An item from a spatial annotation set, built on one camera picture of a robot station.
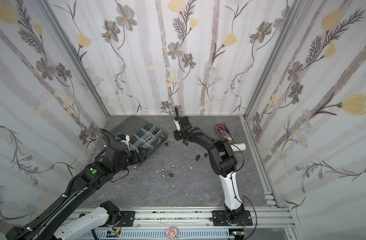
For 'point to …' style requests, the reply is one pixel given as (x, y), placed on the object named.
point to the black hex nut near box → (166, 144)
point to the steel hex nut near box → (171, 141)
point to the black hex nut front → (171, 175)
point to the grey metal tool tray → (224, 133)
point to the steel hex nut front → (163, 176)
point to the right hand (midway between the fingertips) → (174, 128)
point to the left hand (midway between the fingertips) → (140, 148)
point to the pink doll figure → (172, 233)
